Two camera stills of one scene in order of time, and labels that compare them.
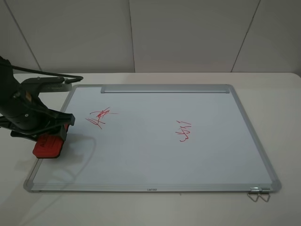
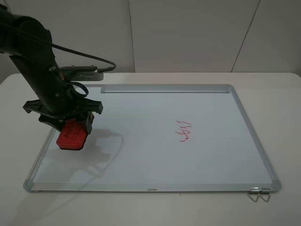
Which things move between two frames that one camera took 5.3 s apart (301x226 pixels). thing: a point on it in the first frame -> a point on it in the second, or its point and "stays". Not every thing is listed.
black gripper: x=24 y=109 -> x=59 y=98
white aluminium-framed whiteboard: x=156 y=138 stays
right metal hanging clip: x=265 y=190 stays
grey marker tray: x=164 y=89 stays
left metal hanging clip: x=254 y=190 stays
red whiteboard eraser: x=48 y=146 -> x=73 y=134
